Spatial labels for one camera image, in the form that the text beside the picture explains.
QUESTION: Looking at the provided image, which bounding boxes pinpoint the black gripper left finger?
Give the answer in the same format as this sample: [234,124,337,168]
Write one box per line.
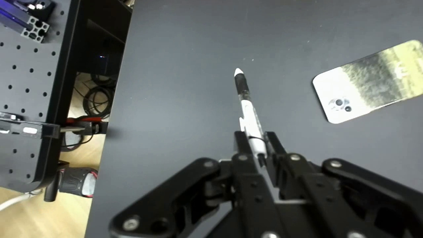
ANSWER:
[109,129,284,238]

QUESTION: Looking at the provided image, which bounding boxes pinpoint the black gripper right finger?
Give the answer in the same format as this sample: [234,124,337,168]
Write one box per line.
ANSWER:
[263,129,423,238]

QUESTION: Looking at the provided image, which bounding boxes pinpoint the white pen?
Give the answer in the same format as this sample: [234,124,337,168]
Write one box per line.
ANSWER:
[232,66,270,166]

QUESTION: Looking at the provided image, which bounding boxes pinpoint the black cylinder with red band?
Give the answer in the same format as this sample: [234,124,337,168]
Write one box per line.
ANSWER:
[56,165,99,201]

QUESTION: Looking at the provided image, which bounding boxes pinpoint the black perforated breadboard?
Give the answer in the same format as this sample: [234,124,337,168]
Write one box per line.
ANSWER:
[0,0,84,195]

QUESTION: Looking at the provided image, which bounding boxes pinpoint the silver aluminium extrusion piece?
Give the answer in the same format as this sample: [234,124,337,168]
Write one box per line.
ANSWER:
[21,14,53,45]

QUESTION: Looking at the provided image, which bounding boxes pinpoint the black coiled cable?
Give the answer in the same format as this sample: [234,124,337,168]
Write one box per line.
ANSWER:
[81,84,117,119]

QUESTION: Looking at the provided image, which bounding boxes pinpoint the red cable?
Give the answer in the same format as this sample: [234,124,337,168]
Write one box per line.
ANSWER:
[65,115,110,135]

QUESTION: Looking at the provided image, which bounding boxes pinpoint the white cables under table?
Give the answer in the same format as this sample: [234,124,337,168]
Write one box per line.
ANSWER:
[0,188,44,214]

